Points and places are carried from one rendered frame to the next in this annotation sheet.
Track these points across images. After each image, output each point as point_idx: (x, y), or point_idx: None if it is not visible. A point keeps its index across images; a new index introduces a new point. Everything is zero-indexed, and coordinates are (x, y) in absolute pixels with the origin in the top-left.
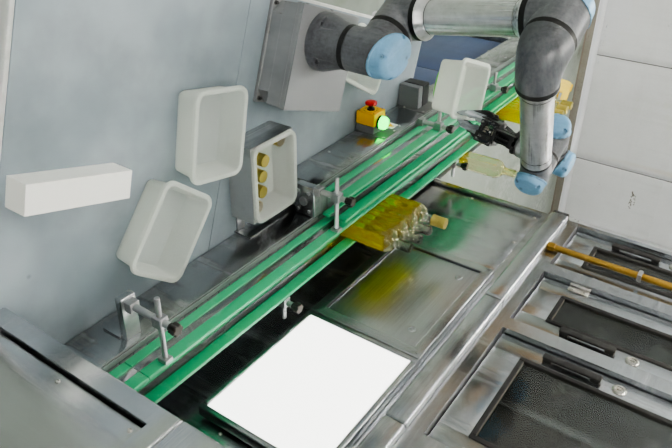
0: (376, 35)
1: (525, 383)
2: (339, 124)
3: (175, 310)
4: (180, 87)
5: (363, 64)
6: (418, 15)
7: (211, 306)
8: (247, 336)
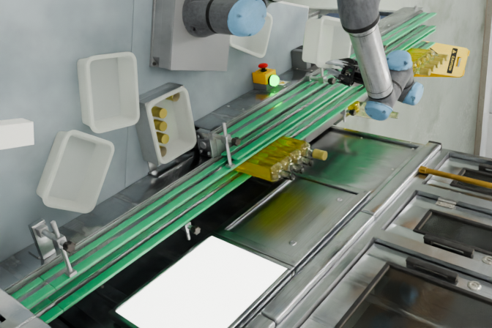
0: (233, 0)
1: (389, 283)
2: (237, 84)
3: (86, 234)
4: (77, 56)
5: (226, 25)
6: None
7: (117, 230)
8: (161, 256)
